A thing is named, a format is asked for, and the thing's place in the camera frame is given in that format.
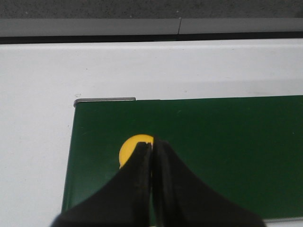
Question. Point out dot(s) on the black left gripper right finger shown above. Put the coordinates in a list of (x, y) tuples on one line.
[(181, 199)]

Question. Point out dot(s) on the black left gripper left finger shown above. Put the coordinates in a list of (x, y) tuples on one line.
[(122, 202)]

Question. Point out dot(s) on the yellow mushroom push button switch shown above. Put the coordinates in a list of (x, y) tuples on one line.
[(129, 145)]

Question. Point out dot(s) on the green conveyor belt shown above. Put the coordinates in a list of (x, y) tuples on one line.
[(248, 149)]

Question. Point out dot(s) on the grey granite counter slab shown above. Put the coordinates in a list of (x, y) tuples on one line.
[(134, 9)]

